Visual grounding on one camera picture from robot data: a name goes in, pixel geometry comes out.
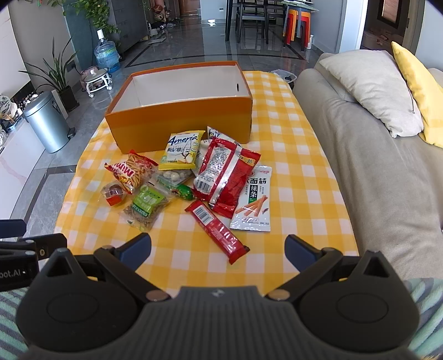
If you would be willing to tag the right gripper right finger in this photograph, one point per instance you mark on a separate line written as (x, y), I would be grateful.
(314, 266)

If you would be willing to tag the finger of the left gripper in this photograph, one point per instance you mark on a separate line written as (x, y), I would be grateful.
(12, 228)

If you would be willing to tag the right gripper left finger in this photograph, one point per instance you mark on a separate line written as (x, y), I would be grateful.
(120, 265)

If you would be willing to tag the green label nut packet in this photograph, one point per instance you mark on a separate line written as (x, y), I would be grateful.
(146, 206)

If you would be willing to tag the small clear red snack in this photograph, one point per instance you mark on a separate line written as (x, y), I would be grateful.
(113, 193)

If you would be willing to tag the white spicy strip packet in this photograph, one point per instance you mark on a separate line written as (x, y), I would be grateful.
(253, 209)

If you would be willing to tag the long red snack bar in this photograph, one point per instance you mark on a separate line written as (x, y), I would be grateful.
(231, 246)

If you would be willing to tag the red Mimi fries bag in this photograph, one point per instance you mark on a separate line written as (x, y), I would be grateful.
(134, 172)

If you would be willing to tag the green sausage stick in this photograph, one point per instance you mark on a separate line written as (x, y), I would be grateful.
(181, 191)

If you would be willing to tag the clear white candy packet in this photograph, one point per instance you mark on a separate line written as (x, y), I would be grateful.
(173, 178)

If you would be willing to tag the yellow Americ snack bag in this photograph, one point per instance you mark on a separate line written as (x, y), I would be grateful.
(181, 150)

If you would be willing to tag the large red snack bag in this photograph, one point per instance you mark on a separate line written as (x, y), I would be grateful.
(223, 174)

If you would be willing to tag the white blue logo snack bag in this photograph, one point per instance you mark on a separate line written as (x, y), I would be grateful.
(212, 133)

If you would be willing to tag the yellow checkered tablecloth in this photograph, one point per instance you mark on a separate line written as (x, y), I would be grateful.
(304, 200)

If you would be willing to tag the white tv cabinet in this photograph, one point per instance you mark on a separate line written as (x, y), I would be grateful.
(19, 155)

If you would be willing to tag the beige sofa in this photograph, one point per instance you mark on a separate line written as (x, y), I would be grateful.
(392, 187)

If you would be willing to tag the silver pedal trash bin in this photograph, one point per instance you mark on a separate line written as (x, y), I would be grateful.
(48, 123)

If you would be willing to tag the orange cardboard box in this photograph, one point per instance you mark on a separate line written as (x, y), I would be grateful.
(151, 105)

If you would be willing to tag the potted green plant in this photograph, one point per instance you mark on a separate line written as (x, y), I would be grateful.
(54, 75)

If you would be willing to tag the small white rolling stool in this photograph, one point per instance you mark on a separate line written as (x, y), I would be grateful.
(94, 79)

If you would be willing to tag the black bin with bag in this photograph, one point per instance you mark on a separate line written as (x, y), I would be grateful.
(287, 76)

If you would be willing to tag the white cushion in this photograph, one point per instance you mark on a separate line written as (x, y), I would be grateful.
(373, 79)

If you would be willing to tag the blue water jug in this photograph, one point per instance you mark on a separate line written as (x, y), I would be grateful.
(106, 54)

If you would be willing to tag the yellow cushion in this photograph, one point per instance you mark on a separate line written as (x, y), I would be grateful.
(425, 90)

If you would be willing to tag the hanging green vine plant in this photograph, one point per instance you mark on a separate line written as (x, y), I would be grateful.
(97, 12)

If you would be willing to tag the orange red stacked stools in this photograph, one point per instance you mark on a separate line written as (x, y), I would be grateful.
(297, 25)

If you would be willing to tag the dark dining table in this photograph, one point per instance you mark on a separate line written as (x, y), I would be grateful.
(276, 9)

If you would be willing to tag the black dining chair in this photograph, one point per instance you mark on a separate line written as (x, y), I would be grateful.
(249, 11)

